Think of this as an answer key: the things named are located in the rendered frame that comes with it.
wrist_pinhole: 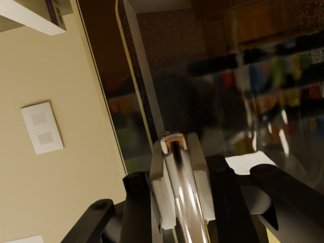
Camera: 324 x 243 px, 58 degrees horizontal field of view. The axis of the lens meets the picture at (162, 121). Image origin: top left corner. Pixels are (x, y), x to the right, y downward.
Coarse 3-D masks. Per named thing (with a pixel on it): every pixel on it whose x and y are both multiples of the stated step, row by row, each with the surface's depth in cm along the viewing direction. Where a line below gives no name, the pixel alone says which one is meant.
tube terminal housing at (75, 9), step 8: (72, 0) 22; (72, 8) 22; (80, 24) 22; (80, 32) 22; (88, 48) 22; (88, 56) 22; (96, 80) 23; (96, 88) 23; (104, 104) 23; (104, 112) 23; (112, 136) 24; (112, 144) 24; (120, 160) 24; (120, 168) 24
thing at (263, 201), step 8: (208, 160) 17; (216, 160) 17; (224, 160) 17; (208, 168) 16; (240, 176) 14; (248, 176) 14; (240, 184) 13; (248, 184) 13; (248, 192) 13; (256, 192) 13; (264, 192) 13; (248, 200) 13; (256, 200) 13; (264, 200) 13; (248, 208) 13; (256, 208) 13; (264, 208) 13; (272, 208) 13
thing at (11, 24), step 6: (54, 0) 48; (60, 0) 49; (66, 0) 50; (60, 6) 52; (66, 6) 53; (66, 12) 58; (72, 12) 59; (0, 18) 51; (6, 18) 52; (0, 24) 54; (6, 24) 56; (12, 24) 57; (18, 24) 58; (0, 30) 59; (6, 30) 61
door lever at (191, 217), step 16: (176, 144) 17; (176, 160) 17; (176, 176) 18; (192, 176) 18; (176, 192) 18; (192, 192) 18; (192, 208) 18; (192, 224) 18; (192, 240) 18; (208, 240) 19
